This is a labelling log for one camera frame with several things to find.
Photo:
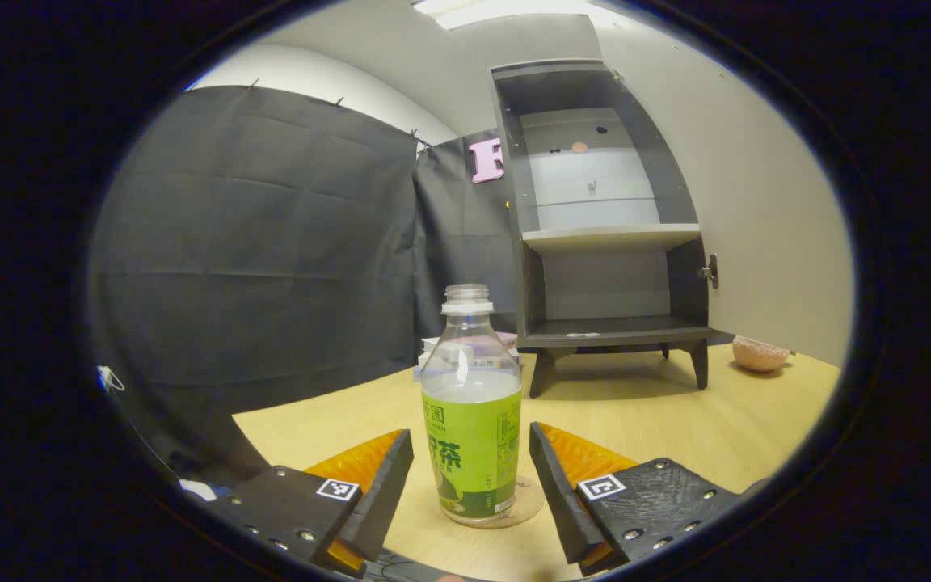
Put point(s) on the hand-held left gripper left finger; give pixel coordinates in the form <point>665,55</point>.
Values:
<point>381,501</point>

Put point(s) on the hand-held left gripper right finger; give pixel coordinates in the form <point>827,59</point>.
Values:
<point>566,501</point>

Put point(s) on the round cork coaster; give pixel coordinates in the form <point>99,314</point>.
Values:
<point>530,501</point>

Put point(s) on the green label plastic bottle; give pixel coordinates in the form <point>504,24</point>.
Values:
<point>472,436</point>

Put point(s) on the beige cabinet door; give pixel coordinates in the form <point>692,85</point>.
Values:
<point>756,202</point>

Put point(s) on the dark grey cabinet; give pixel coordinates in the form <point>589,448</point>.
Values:
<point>530,291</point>

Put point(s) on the white cabinet shelf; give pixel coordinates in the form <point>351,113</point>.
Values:
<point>611,238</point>

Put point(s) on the metal door hinge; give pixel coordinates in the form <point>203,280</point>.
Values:
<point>709,272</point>

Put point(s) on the pink plush toy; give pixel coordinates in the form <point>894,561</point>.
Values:
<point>760,354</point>

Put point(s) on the black backdrop cloth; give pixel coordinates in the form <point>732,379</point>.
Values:
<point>255,267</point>

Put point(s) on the large ceiling light panel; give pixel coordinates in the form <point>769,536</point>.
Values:
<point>498,10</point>

